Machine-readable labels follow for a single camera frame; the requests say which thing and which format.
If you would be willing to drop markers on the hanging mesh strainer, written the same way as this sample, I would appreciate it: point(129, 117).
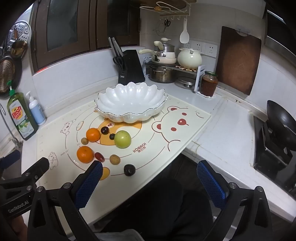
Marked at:
point(7, 74)

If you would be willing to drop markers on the glass jar of chili sauce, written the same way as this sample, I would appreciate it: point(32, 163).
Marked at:
point(208, 84)

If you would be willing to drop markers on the white hook rail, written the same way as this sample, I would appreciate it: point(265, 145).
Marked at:
point(173, 15)

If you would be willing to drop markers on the black gas stove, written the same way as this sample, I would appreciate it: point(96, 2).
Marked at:
point(268, 148)

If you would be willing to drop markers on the orange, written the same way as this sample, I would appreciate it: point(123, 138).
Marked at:
point(85, 154)
point(93, 134)

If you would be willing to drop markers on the small dark plum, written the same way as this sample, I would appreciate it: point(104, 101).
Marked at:
point(112, 136)

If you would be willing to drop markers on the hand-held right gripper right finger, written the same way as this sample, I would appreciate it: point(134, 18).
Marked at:
point(211, 187)

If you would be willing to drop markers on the metal pot rack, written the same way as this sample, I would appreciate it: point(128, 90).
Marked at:
point(200, 78)

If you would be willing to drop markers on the small hanging scissors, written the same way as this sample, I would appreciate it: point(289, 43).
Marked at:
point(167, 22)

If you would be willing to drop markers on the dark green packet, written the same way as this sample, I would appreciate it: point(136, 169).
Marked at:
point(20, 115)

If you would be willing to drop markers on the bear printed silicone mat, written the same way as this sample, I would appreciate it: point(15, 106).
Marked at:
point(161, 143)

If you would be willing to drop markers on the white wall socket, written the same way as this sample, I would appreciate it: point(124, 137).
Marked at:
point(197, 45)
point(211, 50)

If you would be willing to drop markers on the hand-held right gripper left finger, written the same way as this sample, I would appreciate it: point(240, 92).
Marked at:
point(89, 185)

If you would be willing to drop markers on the black knife block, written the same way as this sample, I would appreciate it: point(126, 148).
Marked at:
point(131, 67)

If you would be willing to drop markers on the black kitchen scissors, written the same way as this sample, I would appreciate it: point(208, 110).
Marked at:
point(119, 63)

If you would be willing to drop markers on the perforated steamer plate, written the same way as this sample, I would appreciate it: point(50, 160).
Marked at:
point(22, 32)

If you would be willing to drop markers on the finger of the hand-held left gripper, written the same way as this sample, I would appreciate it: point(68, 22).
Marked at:
point(9, 159)
point(34, 170)

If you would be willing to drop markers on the black wok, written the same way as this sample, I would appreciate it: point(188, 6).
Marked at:
point(279, 120)

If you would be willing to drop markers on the steel steamer lid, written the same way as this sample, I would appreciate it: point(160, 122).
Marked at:
point(185, 83)

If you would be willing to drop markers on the cream saucepan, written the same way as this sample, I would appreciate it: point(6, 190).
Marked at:
point(168, 60)

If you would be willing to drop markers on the blue pump bottle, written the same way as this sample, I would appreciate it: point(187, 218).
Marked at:
point(37, 112)

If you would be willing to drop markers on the steel pot with glass lid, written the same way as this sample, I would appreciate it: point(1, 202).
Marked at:
point(168, 47)

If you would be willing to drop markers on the large dark plum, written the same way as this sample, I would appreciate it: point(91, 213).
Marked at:
point(104, 130)

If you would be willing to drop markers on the white scalloped bowl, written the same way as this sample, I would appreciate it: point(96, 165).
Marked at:
point(129, 102)

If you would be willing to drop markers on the large stainless steel pot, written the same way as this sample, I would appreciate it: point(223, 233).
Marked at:
point(161, 74)

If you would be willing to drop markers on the white rice paddle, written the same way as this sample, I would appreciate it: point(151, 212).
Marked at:
point(184, 36)

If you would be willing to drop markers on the green apple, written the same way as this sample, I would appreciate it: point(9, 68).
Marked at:
point(122, 139)

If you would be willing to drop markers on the white ceramic pot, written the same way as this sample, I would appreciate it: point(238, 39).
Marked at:
point(189, 59)

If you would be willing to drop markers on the brown longan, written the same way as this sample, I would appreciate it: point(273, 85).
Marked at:
point(114, 159)
point(84, 141)

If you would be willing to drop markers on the brown wooden cutting board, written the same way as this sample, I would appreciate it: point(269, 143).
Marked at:
point(238, 60)

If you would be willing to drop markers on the red date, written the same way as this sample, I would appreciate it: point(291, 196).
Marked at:
point(100, 157)

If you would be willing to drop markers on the dark wooden cabinet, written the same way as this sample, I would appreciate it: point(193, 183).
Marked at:
point(81, 27)

